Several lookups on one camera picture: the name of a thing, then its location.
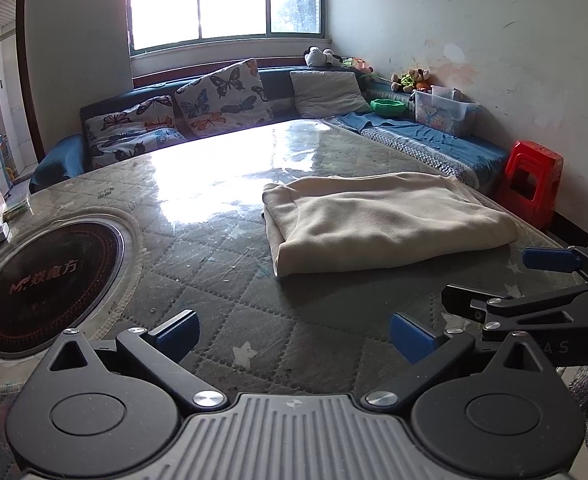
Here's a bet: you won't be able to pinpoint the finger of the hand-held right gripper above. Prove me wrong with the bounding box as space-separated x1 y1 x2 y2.
521 241 588 282
441 282 588 334

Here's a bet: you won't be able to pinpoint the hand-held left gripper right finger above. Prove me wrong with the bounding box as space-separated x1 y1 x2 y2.
359 311 557 413

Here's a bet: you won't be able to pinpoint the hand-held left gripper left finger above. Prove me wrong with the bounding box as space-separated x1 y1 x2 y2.
48 309 229 414

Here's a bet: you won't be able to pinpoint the beige garment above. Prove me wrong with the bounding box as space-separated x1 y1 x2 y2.
262 171 520 278

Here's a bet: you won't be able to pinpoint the red plastic stool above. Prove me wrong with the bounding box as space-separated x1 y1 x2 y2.
495 140 564 231

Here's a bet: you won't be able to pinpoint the round black table heater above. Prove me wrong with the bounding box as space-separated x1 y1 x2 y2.
0 221 125 360

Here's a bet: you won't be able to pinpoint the blue sofa sheet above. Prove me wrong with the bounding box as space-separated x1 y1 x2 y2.
340 111 510 182

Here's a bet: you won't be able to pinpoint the clear plastic storage box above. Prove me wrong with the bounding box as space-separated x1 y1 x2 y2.
413 85 481 137

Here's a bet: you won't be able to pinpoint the green packet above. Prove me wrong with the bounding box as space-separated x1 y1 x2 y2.
2 195 32 221

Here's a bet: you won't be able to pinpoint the small butterfly print pillow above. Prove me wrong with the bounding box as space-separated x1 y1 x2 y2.
84 95 189 165

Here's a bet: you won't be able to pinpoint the green bowl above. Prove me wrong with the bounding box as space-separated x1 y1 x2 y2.
370 98 408 116

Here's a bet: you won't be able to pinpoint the brown plush toys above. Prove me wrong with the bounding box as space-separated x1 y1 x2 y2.
390 67 433 94

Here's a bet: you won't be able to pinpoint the large butterfly print pillow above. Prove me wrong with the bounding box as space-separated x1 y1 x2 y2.
174 58 274 140

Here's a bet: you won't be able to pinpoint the grey pillow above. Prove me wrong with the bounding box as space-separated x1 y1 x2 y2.
289 70 373 120

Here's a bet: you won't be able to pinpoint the colourful plush toy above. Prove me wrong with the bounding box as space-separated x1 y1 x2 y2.
341 56 375 74

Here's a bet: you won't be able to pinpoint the panda plush toy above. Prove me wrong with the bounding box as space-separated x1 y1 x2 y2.
304 46 345 69

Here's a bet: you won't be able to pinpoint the window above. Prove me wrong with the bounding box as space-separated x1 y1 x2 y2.
126 0 325 57

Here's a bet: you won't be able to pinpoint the wooden door frame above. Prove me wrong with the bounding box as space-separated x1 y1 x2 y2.
0 0 45 163

